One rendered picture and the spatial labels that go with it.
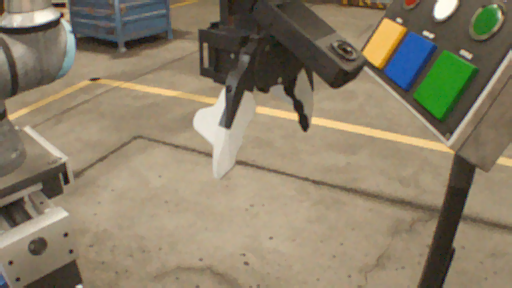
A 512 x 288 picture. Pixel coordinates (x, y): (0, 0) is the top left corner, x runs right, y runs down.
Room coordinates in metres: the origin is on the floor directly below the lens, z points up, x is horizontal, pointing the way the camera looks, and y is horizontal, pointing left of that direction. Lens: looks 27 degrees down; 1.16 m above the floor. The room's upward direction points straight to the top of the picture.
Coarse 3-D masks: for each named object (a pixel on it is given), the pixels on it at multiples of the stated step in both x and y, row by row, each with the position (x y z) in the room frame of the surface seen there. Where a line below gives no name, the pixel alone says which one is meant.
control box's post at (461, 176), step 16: (464, 160) 0.55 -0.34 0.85; (464, 176) 0.55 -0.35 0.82; (448, 192) 0.56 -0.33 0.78; (464, 192) 0.55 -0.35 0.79; (448, 208) 0.55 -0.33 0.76; (464, 208) 0.55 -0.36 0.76; (448, 224) 0.55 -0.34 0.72; (432, 240) 0.58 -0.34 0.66; (448, 240) 0.55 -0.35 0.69; (432, 256) 0.55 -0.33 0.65; (432, 272) 0.55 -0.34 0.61
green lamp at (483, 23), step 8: (488, 8) 0.47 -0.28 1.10; (496, 8) 0.46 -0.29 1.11; (480, 16) 0.48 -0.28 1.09; (488, 16) 0.46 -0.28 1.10; (496, 16) 0.45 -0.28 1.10; (480, 24) 0.47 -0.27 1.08; (488, 24) 0.45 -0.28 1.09; (496, 24) 0.44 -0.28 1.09; (480, 32) 0.46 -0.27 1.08; (488, 32) 0.45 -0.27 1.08
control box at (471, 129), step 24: (432, 0) 0.61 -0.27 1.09; (480, 0) 0.50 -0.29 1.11; (504, 0) 0.46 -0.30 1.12; (408, 24) 0.63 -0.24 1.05; (432, 24) 0.57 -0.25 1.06; (456, 24) 0.52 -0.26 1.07; (504, 24) 0.43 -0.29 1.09; (456, 48) 0.49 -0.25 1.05; (480, 48) 0.45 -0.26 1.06; (504, 48) 0.41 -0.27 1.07; (480, 72) 0.42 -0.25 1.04; (504, 72) 0.39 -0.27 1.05; (408, 96) 0.51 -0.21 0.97; (480, 96) 0.40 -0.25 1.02; (504, 96) 0.39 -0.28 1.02; (432, 120) 0.44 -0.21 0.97; (456, 120) 0.40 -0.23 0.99; (480, 120) 0.39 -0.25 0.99; (504, 120) 0.39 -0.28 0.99; (456, 144) 0.39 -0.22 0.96; (480, 144) 0.39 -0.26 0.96; (504, 144) 0.40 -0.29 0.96; (480, 168) 0.39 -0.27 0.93
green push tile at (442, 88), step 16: (448, 64) 0.47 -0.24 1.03; (464, 64) 0.44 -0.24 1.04; (432, 80) 0.48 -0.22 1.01; (448, 80) 0.45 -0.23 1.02; (464, 80) 0.43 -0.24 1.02; (416, 96) 0.48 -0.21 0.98; (432, 96) 0.46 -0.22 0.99; (448, 96) 0.43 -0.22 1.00; (432, 112) 0.44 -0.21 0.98; (448, 112) 0.42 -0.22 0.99
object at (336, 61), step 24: (264, 0) 0.40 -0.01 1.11; (288, 0) 0.41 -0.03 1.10; (264, 24) 0.40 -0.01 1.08; (288, 24) 0.38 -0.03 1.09; (312, 24) 0.39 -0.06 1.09; (288, 48) 0.38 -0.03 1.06; (312, 48) 0.36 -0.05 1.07; (336, 48) 0.36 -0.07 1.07; (336, 72) 0.35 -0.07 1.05; (360, 72) 0.37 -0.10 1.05
